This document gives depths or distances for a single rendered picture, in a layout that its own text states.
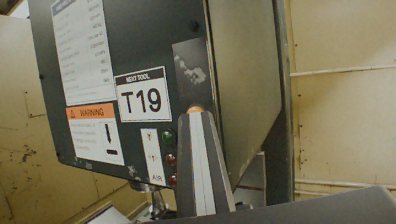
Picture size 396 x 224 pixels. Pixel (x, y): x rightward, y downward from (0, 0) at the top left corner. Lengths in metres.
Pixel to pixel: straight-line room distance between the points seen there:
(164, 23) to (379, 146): 1.26
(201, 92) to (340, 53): 1.08
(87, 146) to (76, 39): 0.20
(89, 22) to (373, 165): 1.39
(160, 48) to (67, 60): 0.22
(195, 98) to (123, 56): 0.13
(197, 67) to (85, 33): 0.22
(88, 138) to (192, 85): 0.25
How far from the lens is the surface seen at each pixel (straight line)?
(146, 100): 0.27
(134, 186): 0.58
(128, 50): 0.30
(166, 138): 0.26
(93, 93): 0.37
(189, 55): 0.23
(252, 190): 1.01
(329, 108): 1.25
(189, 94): 0.23
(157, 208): 0.67
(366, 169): 1.39
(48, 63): 0.51
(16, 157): 1.47
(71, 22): 0.42
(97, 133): 0.38
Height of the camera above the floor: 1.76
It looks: 8 degrees down
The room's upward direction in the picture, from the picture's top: 7 degrees counter-clockwise
